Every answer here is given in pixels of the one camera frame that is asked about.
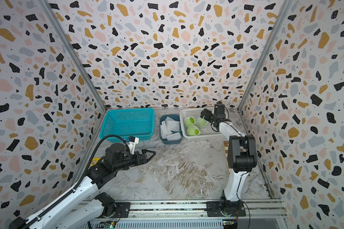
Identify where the pile of white foam nets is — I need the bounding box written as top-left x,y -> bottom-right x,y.
161,116 -> 183,141

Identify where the white plastic basket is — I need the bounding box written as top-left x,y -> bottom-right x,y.
179,107 -> 223,141

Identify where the teal plastic basket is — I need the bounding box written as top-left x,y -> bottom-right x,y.
99,108 -> 155,141

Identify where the white foam net sleeve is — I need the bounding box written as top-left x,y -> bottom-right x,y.
196,117 -> 208,129
187,125 -> 201,136
184,116 -> 195,127

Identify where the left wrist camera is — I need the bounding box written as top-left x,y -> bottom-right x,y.
126,136 -> 139,155

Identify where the yellow triangular plastic piece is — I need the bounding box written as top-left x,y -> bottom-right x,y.
91,158 -> 100,166

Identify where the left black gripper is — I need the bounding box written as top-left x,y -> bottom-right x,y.
113,149 -> 156,173

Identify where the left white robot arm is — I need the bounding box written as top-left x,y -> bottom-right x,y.
9,143 -> 156,229

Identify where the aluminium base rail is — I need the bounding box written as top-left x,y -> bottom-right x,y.
44,199 -> 289,229

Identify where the dark teal small bin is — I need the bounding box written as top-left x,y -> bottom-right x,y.
159,114 -> 184,145

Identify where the wooden chessboard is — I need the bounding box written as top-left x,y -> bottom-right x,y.
223,141 -> 230,176

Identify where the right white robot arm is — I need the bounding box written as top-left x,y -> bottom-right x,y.
200,102 -> 257,217

